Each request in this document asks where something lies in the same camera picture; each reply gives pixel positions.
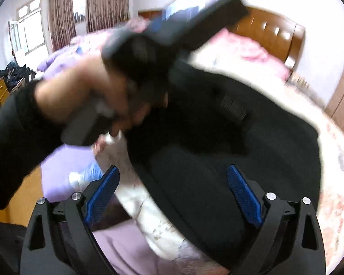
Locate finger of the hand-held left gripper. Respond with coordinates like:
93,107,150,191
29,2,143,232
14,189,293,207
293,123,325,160
172,0,249,50

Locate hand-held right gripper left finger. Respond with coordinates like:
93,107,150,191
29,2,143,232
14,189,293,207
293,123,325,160
20,165,121,275

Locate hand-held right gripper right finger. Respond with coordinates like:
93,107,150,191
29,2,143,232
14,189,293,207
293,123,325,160
227,165,326,275

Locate black pants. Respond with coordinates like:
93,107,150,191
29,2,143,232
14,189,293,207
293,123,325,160
123,60,325,273

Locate person's left forearm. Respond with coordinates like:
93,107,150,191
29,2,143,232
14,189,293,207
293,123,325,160
0,80,70,216

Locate person's left hand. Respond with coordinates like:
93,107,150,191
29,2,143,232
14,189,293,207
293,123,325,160
34,54,168,138

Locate brown wooden door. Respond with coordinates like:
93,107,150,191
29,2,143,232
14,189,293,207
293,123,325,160
138,10,164,21

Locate pink quilt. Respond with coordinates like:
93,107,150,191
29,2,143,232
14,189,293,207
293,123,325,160
72,17,291,81

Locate brown patterned curtain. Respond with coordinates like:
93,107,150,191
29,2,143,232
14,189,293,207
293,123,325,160
86,0,131,34
47,0,77,52

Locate wooden headboard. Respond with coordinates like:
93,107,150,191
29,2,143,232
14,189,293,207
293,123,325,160
232,7,306,70

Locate narrow window between curtains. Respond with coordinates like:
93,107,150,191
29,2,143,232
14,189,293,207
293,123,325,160
71,0,88,24

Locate cream floral blanket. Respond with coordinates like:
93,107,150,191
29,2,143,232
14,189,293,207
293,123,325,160
94,63,344,275

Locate pile of dark clothes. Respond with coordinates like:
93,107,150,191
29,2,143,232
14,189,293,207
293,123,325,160
0,61,37,93

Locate window with white frame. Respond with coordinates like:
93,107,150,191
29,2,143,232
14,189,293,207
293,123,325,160
8,0,50,56

